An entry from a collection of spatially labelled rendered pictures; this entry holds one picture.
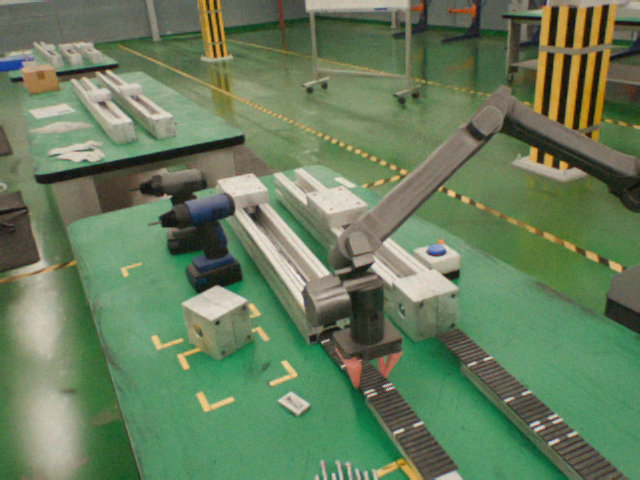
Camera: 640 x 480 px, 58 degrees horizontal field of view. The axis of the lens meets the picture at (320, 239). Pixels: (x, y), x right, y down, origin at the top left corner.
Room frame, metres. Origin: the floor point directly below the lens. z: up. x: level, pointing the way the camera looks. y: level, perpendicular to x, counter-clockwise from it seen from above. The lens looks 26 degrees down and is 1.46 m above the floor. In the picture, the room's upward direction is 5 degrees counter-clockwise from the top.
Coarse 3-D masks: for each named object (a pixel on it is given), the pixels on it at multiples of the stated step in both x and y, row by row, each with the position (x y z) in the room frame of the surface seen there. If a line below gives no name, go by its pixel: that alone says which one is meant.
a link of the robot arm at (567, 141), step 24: (504, 96) 1.10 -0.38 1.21; (504, 120) 1.09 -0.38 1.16; (528, 120) 1.09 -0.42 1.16; (552, 120) 1.11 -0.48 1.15; (528, 144) 1.10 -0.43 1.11; (552, 144) 1.08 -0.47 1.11; (576, 144) 1.08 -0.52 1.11; (600, 144) 1.09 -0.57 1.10; (600, 168) 1.06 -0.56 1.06; (624, 168) 1.06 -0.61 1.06; (624, 192) 1.08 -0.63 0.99
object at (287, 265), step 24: (216, 192) 1.69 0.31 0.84; (240, 216) 1.43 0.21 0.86; (264, 216) 1.45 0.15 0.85; (240, 240) 1.44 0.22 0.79; (264, 240) 1.26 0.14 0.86; (288, 240) 1.26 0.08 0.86; (264, 264) 1.21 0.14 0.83; (288, 264) 1.18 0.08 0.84; (312, 264) 1.12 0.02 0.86; (288, 288) 1.03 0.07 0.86; (288, 312) 1.05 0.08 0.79; (312, 336) 0.96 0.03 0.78
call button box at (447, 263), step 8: (424, 248) 1.20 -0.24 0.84; (448, 248) 1.19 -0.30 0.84; (416, 256) 1.18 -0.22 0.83; (424, 256) 1.16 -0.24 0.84; (432, 256) 1.16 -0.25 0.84; (440, 256) 1.15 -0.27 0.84; (448, 256) 1.15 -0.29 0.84; (456, 256) 1.15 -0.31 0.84; (424, 264) 1.15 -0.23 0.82; (432, 264) 1.13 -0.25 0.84; (440, 264) 1.13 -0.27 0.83; (448, 264) 1.14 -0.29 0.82; (456, 264) 1.15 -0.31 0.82; (440, 272) 1.13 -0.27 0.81; (448, 272) 1.14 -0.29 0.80; (456, 272) 1.15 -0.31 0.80; (448, 280) 1.14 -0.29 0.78
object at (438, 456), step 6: (438, 450) 0.61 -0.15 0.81; (444, 450) 0.61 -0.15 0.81; (426, 456) 0.60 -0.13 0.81; (432, 456) 0.60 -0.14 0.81; (438, 456) 0.60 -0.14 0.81; (444, 456) 0.60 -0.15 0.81; (414, 462) 0.59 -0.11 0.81; (420, 462) 0.59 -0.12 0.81; (426, 462) 0.59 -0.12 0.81; (432, 462) 0.59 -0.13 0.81; (438, 462) 0.59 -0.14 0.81; (420, 468) 0.58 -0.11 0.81
